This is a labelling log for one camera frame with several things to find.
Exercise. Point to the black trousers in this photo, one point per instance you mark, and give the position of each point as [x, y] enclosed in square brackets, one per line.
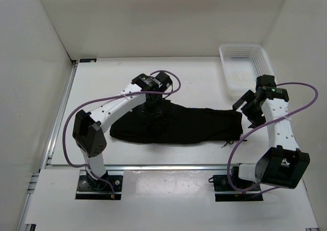
[178, 125]

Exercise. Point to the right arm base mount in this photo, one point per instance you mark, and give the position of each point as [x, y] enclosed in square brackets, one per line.
[225, 193]

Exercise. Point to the white plastic basket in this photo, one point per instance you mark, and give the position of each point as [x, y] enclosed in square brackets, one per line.
[242, 63]

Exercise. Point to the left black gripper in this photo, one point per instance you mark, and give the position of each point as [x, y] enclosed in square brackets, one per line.
[156, 110]

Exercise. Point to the dark label sticker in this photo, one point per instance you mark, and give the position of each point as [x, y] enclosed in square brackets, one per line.
[88, 60]

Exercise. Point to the aluminium front rail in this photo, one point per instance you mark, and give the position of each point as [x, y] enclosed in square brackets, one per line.
[142, 167]

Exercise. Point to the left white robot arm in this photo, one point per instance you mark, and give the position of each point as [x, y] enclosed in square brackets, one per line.
[144, 94]

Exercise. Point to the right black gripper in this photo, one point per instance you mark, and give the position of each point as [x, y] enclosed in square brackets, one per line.
[256, 120]

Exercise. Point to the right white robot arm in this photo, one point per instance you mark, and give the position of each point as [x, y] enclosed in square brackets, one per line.
[284, 164]

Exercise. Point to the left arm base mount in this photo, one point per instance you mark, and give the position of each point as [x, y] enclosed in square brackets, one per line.
[88, 189]

